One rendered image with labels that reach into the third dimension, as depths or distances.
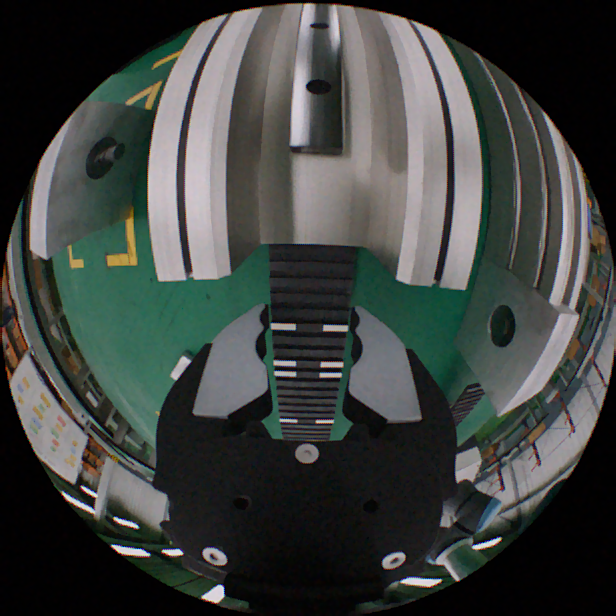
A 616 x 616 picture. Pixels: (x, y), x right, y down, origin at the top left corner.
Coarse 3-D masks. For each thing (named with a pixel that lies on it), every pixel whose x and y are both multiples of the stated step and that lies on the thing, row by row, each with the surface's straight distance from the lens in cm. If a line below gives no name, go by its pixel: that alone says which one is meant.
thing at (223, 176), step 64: (192, 64) 8; (256, 64) 9; (320, 64) 10; (384, 64) 9; (448, 64) 9; (192, 128) 6; (256, 128) 9; (320, 128) 8; (384, 128) 8; (448, 128) 7; (192, 192) 6; (256, 192) 9; (320, 192) 9; (384, 192) 7; (448, 192) 6; (192, 256) 6; (384, 256) 7; (448, 256) 6
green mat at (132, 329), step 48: (96, 96) 43; (480, 144) 20; (144, 192) 19; (96, 240) 26; (144, 240) 19; (480, 240) 19; (96, 288) 29; (144, 288) 21; (192, 288) 17; (240, 288) 16; (384, 288) 16; (432, 288) 17; (96, 336) 37; (144, 336) 25; (192, 336) 20; (432, 336) 20; (144, 384) 34; (144, 432) 65; (336, 432) 30
